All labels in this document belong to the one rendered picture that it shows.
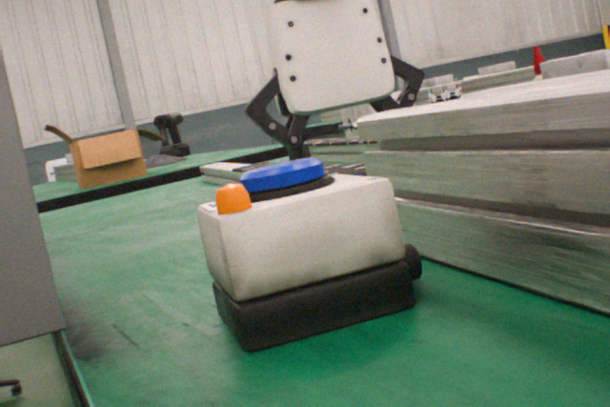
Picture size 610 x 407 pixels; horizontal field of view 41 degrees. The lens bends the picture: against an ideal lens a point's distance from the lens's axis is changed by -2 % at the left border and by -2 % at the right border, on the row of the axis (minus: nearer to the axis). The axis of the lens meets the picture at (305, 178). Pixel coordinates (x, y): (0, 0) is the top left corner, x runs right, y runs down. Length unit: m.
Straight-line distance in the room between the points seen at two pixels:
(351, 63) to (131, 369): 0.40
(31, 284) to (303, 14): 0.33
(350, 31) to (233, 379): 0.44
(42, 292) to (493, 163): 0.27
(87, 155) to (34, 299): 2.09
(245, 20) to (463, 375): 11.85
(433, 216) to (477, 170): 0.07
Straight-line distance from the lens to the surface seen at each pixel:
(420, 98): 3.76
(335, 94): 0.70
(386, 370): 0.30
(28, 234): 0.50
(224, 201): 0.35
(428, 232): 0.45
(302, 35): 0.70
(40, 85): 11.48
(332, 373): 0.31
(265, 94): 0.70
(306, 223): 0.35
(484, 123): 0.36
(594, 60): 0.62
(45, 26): 11.59
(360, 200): 0.36
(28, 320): 0.50
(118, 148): 2.59
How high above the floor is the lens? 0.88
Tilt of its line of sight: 5 degrees down
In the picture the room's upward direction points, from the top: 12 degrees counter-clockwise
